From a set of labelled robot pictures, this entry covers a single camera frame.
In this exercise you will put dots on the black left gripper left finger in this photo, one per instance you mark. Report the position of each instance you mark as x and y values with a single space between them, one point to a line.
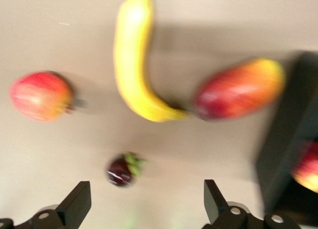
74 204

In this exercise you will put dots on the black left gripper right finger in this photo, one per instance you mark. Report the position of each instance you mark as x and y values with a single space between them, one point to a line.
214 206

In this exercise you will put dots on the black rectangular plastic box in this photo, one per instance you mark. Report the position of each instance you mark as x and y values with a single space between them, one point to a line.
285 139

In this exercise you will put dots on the small red yellow apple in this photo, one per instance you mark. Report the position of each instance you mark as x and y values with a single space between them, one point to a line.
309 169

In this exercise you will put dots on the yellow banana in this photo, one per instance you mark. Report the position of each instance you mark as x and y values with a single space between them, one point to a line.
131 65

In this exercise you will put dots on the dark purple mangosteen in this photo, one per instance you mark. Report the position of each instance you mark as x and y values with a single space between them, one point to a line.
119 172

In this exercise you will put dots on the red pomegranate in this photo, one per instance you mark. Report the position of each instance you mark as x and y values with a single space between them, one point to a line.
39 97

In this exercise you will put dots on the red yellow mango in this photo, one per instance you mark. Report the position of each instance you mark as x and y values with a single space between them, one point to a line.
238 90

